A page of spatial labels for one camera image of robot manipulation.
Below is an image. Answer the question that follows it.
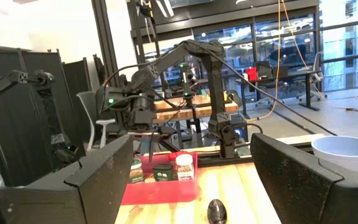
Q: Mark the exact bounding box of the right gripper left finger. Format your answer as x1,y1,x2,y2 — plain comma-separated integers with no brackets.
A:
0,133,134,224

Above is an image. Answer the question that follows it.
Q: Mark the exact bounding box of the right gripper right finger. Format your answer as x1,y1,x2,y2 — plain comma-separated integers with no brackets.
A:
250,133,358,224

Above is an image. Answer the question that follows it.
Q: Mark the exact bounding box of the black small block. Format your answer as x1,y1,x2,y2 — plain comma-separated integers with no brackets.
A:
153,164,175,182

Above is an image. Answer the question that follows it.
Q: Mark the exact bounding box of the green-lid oregano spice jar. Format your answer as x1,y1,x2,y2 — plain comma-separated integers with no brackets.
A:
129,157,144,184

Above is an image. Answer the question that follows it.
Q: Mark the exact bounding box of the white-lid glass spice jar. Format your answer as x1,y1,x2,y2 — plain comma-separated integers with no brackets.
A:
174,154,195,182

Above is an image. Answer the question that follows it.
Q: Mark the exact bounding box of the all-black metal spoon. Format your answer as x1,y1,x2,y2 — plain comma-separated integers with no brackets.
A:
206,198,228,224

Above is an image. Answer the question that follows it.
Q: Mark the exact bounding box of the wooden background table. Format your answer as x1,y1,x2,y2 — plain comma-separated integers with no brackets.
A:
153,94,240,123

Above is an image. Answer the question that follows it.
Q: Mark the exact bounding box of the pink plastic tray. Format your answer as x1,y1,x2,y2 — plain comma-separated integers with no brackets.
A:
121,151,199,206

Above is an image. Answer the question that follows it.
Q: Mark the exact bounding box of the white chair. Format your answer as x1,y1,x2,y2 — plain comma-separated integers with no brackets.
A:
76,91,117,149

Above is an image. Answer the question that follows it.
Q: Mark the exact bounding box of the light blue bowl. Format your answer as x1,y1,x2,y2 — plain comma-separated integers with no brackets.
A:
311,136,358,174

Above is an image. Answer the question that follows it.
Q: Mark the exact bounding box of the black room partition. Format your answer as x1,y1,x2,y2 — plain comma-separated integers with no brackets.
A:
0,49,94,187

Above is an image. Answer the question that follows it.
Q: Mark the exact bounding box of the dark office desk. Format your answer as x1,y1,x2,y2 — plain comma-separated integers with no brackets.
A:
236,68,324,112

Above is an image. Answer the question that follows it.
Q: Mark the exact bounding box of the red box on desk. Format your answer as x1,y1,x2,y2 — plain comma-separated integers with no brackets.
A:
245,67,258,83

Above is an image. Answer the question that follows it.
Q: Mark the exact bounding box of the grey office chair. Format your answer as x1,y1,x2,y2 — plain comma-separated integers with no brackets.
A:
303,51,326,100

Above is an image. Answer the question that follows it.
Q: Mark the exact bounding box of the yellow hanging cable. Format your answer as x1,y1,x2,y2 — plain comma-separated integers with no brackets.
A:
246,0,294,123

